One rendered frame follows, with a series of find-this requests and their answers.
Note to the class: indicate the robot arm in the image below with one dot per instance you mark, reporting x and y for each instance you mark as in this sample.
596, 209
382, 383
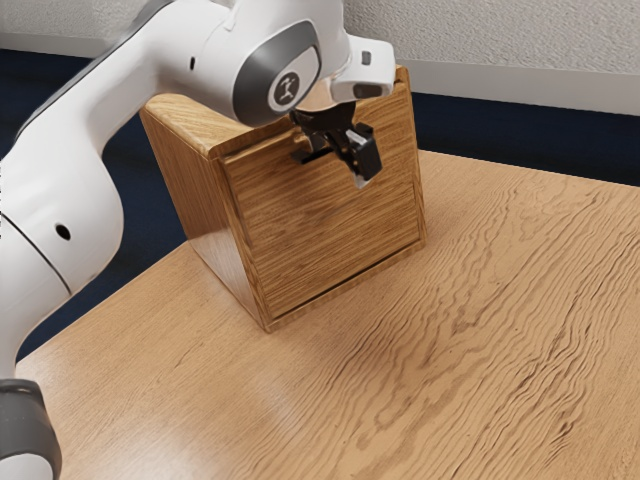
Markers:
150, 75

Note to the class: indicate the small wooden drawer cabinet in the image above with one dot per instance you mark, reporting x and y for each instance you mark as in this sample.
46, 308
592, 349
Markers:
320, 225

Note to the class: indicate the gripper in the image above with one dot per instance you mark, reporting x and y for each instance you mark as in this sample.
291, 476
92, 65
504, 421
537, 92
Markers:
320, 122

